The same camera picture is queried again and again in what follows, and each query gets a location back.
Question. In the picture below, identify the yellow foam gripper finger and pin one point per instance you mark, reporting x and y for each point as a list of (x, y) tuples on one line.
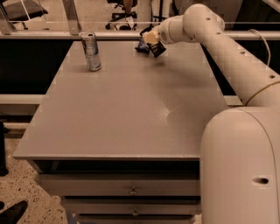
[(151, 37)]

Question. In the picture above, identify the black chocolate rxbar wrapper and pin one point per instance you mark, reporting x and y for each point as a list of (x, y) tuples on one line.
[(156, 49)]

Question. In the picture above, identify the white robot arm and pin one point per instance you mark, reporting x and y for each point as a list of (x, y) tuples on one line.
[(239, 159)]

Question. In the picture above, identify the blue blueberry rxbar wrapper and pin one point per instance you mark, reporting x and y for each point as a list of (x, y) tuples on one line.
[(142, 47)]

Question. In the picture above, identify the silver energy drink can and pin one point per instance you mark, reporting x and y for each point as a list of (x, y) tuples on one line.
[(90, 47)]

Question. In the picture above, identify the metal railing beam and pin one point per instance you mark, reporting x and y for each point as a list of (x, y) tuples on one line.
[(127, 35)]

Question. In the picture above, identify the grey drawer cabinet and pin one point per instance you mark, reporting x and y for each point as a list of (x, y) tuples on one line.
[(137, 115)]

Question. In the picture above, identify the black office chair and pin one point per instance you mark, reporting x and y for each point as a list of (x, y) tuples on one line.
[(22, 10)]

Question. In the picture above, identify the top drawer with knob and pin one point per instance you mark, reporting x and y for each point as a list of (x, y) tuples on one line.
[(118, 185)]

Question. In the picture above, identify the drawer with knob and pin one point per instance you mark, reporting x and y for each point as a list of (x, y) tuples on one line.
[(153, 206), (118, 185)]

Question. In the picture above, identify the middle drawer with knob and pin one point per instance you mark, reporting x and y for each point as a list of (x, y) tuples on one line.
[(153, 206)]

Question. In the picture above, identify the dark object at left edge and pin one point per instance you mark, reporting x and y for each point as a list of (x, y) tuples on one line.
[(3, 168)]

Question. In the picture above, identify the black shoe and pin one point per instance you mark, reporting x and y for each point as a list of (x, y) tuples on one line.
[(14, 213)]

